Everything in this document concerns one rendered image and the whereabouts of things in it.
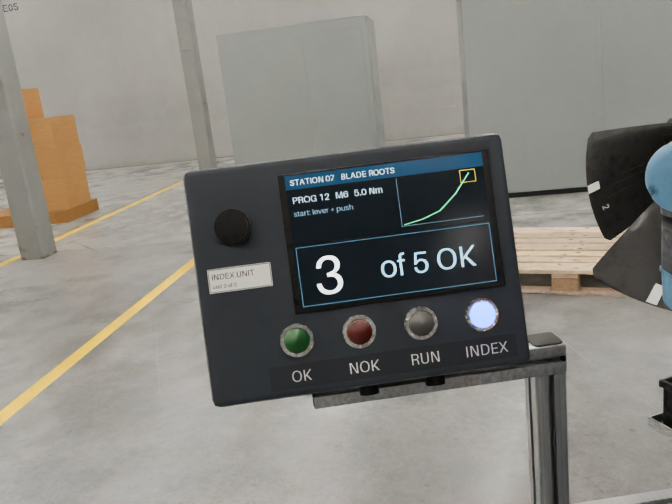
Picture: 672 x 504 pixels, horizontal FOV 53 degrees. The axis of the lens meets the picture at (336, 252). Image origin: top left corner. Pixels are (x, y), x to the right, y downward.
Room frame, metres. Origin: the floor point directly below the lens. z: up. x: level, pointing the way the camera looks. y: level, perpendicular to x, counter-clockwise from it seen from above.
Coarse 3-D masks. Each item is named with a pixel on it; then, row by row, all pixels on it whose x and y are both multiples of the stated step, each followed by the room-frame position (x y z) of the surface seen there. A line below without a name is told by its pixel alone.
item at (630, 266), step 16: (656, 208) 1.05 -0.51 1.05; (640, 224) 1.05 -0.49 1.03; (656, 224) 1.03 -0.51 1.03; (624, 240) 1.05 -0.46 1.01; (640, 240) 1.03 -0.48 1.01; (656, 240) 1.02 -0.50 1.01; (608, 256) 1.05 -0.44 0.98; (624, 256) 1.03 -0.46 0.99; (640, 256) 1.02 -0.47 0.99; (656, 256) 1.00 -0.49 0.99; (608, 272) 1.04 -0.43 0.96; (624, 272) 1.02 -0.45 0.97; (640, 272) 1.00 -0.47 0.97; (656, 272) 0.98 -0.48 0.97; (624, 288) 1.00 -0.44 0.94; (640, 288) 0.98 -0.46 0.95
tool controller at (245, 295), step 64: (192, 192) 0.53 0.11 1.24; (256, 192) 0.54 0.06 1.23; (320, 192) 0.54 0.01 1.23; (384, 192) 0.54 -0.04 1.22; (448, 192) 0.54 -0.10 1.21; (256, 256) 0.52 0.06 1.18; (384, 256) 0.52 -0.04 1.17; (448, 256) 0.53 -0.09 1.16; (512, 256) 0.53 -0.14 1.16; (256, 320) 0.51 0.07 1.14; (320, 320) 0.51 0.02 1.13; (384, 320) 0.51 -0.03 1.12; (448, 320) 0.51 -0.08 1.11; (512, 320) 0.51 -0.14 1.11; (256, 384) 0.50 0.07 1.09; (320, 384) 0.50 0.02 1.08
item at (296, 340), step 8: (288, 328) 0.51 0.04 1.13; (296, 328) 0.50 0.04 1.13; (304, 328) 0.51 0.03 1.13; (280, 336) 0.51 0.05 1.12; (288, 336) 0.50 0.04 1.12; (296, 336) 0.50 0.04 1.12; (304, 336) 0.50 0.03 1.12; (312, 336) 0.50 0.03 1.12; (288, 344) 0.50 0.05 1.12; (296, 344) 0.50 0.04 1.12; (304, 344) 0.50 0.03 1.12; (312, 344) 0.50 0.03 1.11; (288, 352) 0.50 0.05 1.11; (296, 352) 0.50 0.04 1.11; (304, 352) 0.50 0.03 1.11
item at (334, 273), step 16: (352, 240) 0.53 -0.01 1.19; (304, 256) 0.52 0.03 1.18; (320, 256) 0.52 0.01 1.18; (336, 256) 0.52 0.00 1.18; (352, 256) 0.52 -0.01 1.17; (304, 272) 0.52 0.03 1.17; (320, 272) 0.52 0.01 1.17; (336, 272) 0.52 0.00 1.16; (352, 272) 0.52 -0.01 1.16; (304, 288) 0.52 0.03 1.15; (320, 288) 0.52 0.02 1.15; (336, 288) 0.52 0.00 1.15; (352, 288) 0.52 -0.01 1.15; (304, 304) 0.51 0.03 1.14; (320, 304) 0.51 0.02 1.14
